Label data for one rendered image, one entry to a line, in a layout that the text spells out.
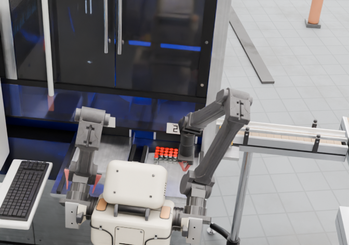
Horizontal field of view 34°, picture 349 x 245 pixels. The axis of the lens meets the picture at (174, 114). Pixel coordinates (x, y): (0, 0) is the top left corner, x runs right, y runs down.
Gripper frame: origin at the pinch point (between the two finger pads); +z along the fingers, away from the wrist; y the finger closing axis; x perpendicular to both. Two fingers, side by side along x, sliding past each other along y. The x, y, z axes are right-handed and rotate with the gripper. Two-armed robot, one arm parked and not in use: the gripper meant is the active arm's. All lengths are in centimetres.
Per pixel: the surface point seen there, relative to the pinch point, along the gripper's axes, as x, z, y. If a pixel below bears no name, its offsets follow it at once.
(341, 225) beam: -84, 56, 37
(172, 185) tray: 5.2, 20.2, 12.5
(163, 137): 13, 18, 46
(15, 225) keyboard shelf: 71, 28, -16
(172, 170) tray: 6.5, 20.2, 23.0
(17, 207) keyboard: 72, 26, -8
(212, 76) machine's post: -7.7, -24.7, 38.4
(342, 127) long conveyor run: -82, 19, 73
